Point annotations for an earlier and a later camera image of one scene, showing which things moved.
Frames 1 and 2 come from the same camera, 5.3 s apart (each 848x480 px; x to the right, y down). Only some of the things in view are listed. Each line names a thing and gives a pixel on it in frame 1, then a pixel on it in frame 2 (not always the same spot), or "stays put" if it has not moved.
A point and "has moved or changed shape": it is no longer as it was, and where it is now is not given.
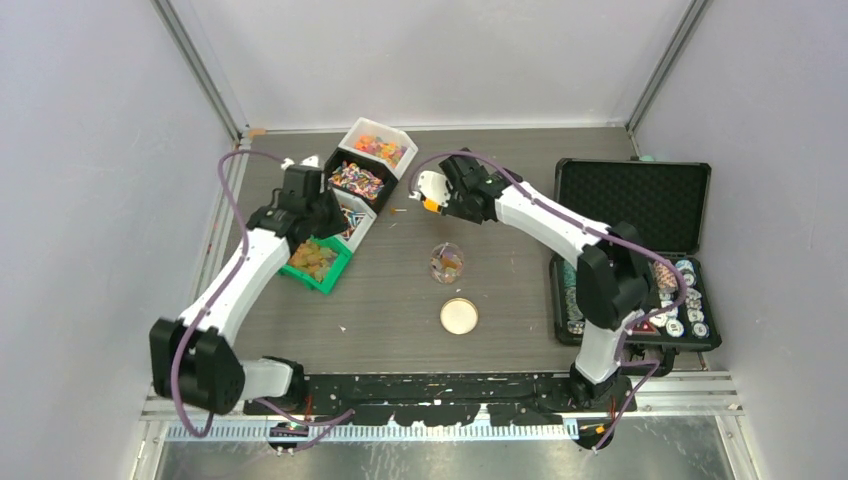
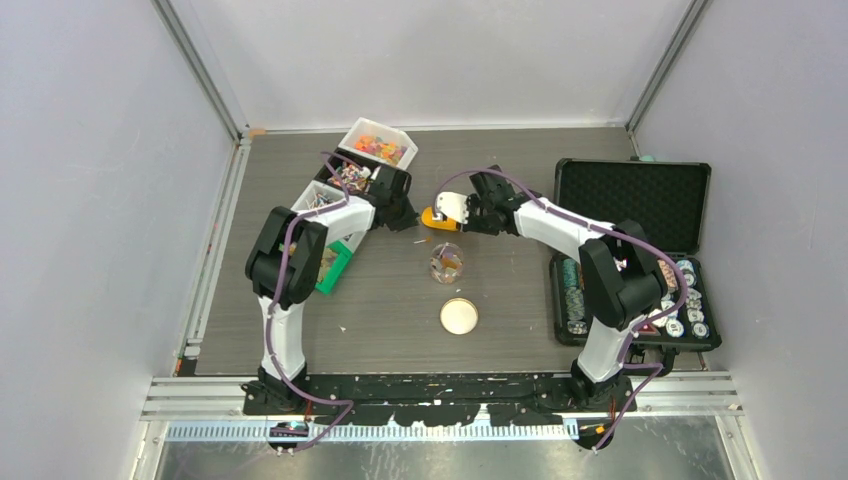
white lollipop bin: [361, 217] stays put
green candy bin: [318, 262] stays put
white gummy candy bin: [385, 147] stays put
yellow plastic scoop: [431, 205] has moved or changed shape
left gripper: [340, 221] → [409, 218]
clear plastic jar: [447, 263] stays put
